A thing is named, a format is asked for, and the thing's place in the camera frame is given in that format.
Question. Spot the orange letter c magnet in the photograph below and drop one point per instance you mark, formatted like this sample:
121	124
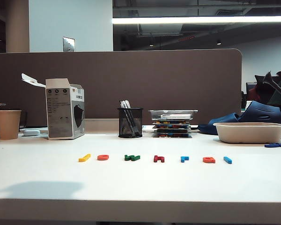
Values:
100	159

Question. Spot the blue letter r magnet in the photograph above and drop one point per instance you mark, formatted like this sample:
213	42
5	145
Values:
183	159

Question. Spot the orange letter a magnet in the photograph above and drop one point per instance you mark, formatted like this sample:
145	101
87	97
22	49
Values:
211	161

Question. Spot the green letter w magnet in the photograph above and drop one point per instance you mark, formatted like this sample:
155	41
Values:
128	158

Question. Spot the red letter h magnet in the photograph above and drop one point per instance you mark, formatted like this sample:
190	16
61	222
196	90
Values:
156	159

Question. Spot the yellow letter j magnet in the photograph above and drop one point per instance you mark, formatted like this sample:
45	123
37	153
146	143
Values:
84	159

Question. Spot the blue letter l magnet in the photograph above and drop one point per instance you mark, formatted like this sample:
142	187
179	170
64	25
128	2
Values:
227	160

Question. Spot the silver capped black pen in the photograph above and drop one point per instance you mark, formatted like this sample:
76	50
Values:
127	103
122	104

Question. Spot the black mesh pen holder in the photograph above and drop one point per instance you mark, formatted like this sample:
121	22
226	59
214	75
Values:
129	131

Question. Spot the brown desk partition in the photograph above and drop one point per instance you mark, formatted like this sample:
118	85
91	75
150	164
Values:
154	77

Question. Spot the white grey mask box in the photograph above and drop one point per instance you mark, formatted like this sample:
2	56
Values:
59	112

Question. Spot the navy blue slipper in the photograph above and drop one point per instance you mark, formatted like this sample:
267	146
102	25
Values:
225	119
260	112

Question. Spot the beige pulp bowl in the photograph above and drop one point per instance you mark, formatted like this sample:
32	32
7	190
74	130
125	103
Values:
249	134

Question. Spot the ceiling light strip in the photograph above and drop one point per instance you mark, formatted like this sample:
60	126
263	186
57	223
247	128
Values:
201	20

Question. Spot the small white case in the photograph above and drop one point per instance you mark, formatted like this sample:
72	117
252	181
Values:
31	132

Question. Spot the black office chair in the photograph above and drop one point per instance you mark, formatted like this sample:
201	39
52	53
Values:
260	86

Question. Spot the brown paper cup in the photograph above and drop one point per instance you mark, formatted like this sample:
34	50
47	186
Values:
8	124

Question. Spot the person in green shirt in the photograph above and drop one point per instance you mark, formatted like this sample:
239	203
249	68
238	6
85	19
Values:
277	98

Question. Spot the metal wall plate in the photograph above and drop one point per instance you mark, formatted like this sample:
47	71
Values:
68	44

